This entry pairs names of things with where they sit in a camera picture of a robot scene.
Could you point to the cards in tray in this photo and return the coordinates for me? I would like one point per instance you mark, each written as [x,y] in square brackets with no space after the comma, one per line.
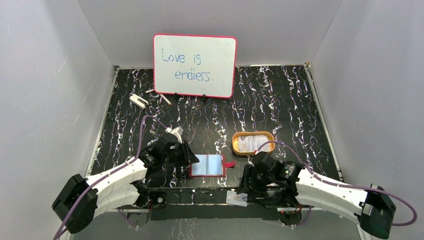
[250,143]

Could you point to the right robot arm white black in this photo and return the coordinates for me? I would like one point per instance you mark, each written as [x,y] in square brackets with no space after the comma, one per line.
[291,183]

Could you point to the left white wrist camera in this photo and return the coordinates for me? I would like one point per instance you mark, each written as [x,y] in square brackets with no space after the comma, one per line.
[177,131]

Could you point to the red leather card holder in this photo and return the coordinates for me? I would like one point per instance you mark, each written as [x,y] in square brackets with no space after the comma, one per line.
[210,165]

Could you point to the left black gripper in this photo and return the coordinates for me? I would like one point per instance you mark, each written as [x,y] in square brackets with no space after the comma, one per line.
[180,152]

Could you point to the tan oval card tray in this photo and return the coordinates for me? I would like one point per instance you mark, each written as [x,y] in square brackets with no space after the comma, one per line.
[269,147]

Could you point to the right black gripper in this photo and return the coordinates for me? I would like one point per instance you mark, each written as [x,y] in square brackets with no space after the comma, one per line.
[257,191]

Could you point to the white marker pen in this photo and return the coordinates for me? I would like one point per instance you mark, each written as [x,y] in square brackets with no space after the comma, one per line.
[165,99]

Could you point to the white board with red frame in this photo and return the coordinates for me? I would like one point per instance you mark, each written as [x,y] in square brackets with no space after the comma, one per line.
[194,65]

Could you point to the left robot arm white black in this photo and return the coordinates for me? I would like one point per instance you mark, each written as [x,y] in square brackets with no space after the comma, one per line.
[84,198]

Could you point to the white board eraser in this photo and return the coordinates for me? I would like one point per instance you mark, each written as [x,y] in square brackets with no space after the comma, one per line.
[139,101]

